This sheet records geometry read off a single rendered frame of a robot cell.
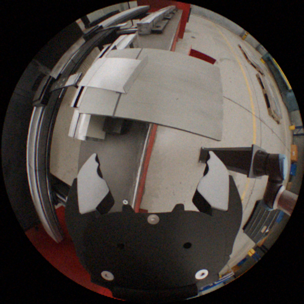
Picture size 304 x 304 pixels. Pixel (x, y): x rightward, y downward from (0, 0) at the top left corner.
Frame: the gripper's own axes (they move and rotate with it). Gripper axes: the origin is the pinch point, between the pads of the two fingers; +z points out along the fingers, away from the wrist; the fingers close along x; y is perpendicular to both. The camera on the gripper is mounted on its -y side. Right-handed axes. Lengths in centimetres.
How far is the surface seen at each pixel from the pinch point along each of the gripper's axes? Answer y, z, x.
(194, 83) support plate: -8.7, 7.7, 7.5
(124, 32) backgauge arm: -57, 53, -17
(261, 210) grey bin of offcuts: 135, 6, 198
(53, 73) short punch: -13.5, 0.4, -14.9
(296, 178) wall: 131, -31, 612
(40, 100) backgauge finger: -13.0, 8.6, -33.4
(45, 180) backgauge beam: 16.2, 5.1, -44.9
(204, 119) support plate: -2.7, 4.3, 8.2
